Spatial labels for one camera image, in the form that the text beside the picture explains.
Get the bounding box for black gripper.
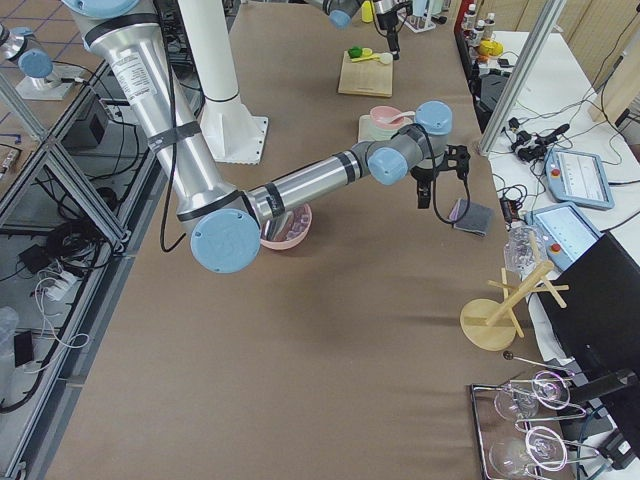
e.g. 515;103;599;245
374;4;411;61
410;145;470;209

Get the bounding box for white ceramic spoon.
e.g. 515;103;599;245
379;111;415;125

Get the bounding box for small pink bowl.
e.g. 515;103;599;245
369;105;404;129

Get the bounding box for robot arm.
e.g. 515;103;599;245
307;0;426;61
68;1;469;273

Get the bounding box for large pink ice bowl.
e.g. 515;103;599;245
260;204;312;250

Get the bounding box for white steamed bun toy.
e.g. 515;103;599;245
378;52;393;65

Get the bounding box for yellow plastic knife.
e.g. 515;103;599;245
350;54;380;63

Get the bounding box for green lime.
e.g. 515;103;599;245
348;46;363;58

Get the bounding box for purple cloth under grey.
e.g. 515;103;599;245
448;202;460;224

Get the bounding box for yellow cup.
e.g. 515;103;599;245
361;0;374;24

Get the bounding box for wooden cutting board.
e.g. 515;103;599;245
338;51;394;98

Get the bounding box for grey folded cloth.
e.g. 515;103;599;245
453;198;494;236

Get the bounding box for white rabbit tray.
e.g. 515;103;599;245
357;114;374;142

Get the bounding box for clear plastic container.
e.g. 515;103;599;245
504;225;548;278

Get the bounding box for wooden mug tree stand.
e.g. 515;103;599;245
460;259;569;351

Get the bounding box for blue teach pendant near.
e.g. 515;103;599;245
525;202;603;271

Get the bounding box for blue teach pendant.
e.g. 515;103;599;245
545;148;615;210
525;202;603;271

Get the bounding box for blue teach pendant far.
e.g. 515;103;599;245
545;148;615;210

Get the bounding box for metal ice scoop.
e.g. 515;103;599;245
261;212;294;242

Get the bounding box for black monitor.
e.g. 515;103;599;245
540;233;639;374

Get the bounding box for upper wine glass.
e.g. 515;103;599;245
494;370;570;421

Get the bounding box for wine glass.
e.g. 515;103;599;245
489;426;568;479
494;370;570;421

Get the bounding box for lower wine glass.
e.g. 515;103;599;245
489;426;568;479

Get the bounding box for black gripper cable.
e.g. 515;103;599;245
429;144;472;229

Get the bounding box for aluminium frame post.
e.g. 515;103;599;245
478;0;567;156

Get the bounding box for wire glass holder rack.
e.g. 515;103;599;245
469;367;600;479

